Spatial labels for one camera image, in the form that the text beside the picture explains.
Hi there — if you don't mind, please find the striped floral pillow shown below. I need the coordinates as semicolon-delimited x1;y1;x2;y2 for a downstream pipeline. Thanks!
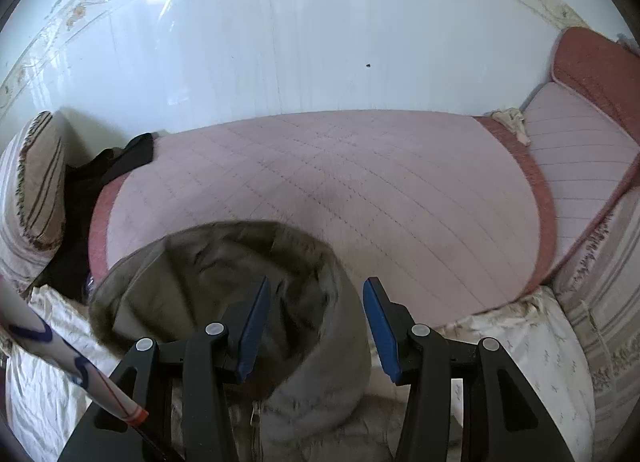
0;111;69;295

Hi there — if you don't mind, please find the pink quilted red-edged cushion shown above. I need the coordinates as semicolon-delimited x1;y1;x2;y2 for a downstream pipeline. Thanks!
517;25;640;288

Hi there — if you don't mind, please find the white leaf-print bed sheet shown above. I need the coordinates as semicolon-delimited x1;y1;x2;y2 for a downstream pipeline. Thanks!
5;285;598;462

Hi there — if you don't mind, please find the cream crumpled cloth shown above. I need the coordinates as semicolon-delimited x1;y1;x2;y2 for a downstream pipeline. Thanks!
491;106;532;147

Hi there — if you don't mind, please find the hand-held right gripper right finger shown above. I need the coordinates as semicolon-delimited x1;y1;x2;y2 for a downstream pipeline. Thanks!
362;277;576;462

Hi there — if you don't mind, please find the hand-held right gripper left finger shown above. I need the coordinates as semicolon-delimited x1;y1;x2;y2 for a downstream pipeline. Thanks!
57;276;273;462

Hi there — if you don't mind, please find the olive quilted hooded jacket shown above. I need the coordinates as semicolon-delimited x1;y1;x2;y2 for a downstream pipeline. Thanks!
87;219;373;462

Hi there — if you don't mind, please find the white printed cable sleeve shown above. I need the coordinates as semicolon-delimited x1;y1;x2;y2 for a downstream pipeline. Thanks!
0;275;186;462

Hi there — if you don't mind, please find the pink quilted mattress pad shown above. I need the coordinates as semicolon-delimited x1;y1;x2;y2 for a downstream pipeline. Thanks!
87;110;557;333

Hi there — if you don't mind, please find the striped floral sofa cushion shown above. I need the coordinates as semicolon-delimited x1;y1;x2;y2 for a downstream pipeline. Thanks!
552;187;640;445

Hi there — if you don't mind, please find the black cloth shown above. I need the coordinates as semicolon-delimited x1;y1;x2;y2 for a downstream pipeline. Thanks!
44;132;157;304

